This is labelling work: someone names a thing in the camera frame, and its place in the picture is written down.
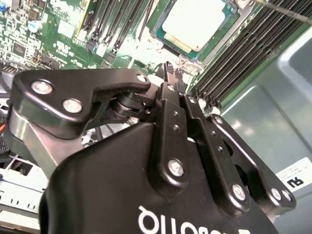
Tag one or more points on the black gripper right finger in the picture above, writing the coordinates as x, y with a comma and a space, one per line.
214, 156

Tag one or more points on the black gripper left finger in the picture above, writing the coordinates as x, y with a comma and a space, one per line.
26, 97

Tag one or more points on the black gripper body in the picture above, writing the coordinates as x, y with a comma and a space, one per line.
109, 190

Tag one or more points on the silver CPU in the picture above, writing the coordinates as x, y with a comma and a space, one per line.
195, 22

